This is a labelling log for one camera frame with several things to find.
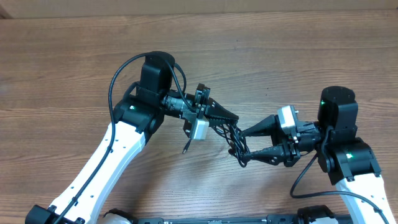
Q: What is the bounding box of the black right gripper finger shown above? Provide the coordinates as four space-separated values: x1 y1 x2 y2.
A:
239 115 279 137
241 146 285 165

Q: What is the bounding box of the black usb cable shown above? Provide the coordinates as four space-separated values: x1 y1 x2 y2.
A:
182 119 251 168

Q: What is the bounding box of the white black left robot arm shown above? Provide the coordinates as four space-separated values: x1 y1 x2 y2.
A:
25 51 239 223

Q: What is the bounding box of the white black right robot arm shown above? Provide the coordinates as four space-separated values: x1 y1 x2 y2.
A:
235 86 395 223

